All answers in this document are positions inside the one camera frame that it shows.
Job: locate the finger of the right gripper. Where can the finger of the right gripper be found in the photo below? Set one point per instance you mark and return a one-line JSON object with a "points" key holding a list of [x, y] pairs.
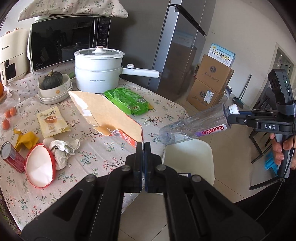
{"points": [[259, 112], [246, 120]]}

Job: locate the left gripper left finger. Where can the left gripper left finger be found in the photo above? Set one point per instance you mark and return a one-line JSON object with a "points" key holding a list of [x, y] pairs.
{"points": [[91, 210]]}

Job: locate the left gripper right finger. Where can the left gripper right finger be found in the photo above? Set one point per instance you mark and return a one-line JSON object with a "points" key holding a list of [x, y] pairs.
{"points": [[194, 208]]}

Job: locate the clear plastic water bottle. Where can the clear plastic water bottle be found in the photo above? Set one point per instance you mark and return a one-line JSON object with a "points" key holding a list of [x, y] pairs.
{"points": [[206, 122]]}

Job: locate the yellow bread wrapper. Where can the yellow bread wrapper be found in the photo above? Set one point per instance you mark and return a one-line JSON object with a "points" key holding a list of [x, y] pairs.
{"points": [[51, 122]]}

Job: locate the white trash bin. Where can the white trash bin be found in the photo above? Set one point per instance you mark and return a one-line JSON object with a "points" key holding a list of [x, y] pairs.
{"points": [[191, 157]]}

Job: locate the person's right hand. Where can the person's right hand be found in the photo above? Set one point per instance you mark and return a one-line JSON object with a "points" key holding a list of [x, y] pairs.
{"points": [[277, 148]]}

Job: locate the black chair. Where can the black chair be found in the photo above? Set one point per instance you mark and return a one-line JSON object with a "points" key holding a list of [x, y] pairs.
{"points": [[260, 175]]}

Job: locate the broom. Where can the broom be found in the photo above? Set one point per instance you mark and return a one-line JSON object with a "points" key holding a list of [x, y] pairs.
{"points": [[238, 100]]}

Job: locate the lower cardboard box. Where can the lower cardboard box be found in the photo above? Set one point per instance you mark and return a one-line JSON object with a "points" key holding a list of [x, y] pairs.
{"points": [[203, 97]]}

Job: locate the upper cardboard box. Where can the upper cardboard box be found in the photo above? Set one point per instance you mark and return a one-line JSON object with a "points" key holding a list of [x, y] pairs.
{"points": [[214, 74]]}

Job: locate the white blue printed box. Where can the white blue printed box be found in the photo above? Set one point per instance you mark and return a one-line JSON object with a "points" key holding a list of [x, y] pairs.
{"points": [[222, 55]]}

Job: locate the crumpled white paper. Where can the crumpled white paper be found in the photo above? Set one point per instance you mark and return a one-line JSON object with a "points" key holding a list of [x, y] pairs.
{"points": [[61, 150]]}

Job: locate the red rimmed paper bowl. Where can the red rimmed paper bowl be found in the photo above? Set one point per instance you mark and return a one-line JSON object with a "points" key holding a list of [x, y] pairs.
{"points": [[40, 166]]}

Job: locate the floral tablecloth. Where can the floral tablecloth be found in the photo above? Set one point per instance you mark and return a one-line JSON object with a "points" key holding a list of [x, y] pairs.
{"points": [[94, 153]]}

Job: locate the crumpled yellow wrapper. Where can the crumpled yellow wrapper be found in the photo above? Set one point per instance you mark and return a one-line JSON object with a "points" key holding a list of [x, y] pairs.
{"points": [[25, 140]]}

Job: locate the green snack bag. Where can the green snack bag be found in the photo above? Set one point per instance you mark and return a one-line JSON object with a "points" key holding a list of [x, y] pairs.
{"points": [[128, 101]]}

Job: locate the red tin can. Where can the red tin can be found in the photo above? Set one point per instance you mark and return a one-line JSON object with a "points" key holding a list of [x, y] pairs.
{"points": [[13, 157]]}

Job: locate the grey refrigerator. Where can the grey refrigerator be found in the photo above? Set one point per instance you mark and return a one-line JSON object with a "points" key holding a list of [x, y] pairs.
{"points": [[181, 42]]}

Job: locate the stacked white plates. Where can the stacked white plates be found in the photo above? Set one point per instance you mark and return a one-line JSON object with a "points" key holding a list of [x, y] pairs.
{"points": [[57, 99]]}

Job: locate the white flower bowl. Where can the white flower bowl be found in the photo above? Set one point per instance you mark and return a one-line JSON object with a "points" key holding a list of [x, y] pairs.
{"points": [[56, 91]]}

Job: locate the dark green pumpkin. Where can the dark green pumpkin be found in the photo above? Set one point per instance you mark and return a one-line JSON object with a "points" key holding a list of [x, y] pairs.
{"points": [[52, 80]]}

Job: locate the glass jar with wooden lid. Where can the glass jar with wooden lid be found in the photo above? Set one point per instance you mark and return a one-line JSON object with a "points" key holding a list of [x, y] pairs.
{"points": [[9, 99]]}

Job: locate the white electric cooking pot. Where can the white electric cooking pot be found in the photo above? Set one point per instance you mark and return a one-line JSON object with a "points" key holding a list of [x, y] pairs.
{"points": [[97, 69]]}

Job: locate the large orange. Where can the large orange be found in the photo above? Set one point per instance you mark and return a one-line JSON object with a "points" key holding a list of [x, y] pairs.
{"points": [[1, 89]]}

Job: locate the black microwave oven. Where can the black microwave oven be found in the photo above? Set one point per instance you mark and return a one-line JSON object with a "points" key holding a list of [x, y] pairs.
{"points": [[55, 39]]}

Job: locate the cream air fryer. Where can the cream air fryer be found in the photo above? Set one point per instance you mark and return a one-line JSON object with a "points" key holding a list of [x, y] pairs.
{"points": [[14, 61]]}

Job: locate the floral cloth on microwave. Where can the floral cloth on microwave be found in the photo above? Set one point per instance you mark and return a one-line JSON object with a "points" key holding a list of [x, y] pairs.
{"points": [[110, 8]]}

